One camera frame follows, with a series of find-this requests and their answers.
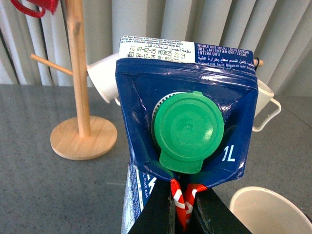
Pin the white ribbed mug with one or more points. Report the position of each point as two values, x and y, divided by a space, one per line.
265 95

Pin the red mug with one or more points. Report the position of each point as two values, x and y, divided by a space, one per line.
43 5

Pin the white cup on tree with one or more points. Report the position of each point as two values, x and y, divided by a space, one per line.
102 75

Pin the blue white milk carton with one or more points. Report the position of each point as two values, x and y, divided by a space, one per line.
188 110

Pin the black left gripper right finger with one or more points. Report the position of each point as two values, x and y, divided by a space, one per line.
211 216

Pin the beige pleated curtain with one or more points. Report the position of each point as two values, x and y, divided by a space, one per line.
277 31

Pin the wooden mug tree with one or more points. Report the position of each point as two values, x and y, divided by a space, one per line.
83 137

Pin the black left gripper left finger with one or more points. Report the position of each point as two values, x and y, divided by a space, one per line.
150 211

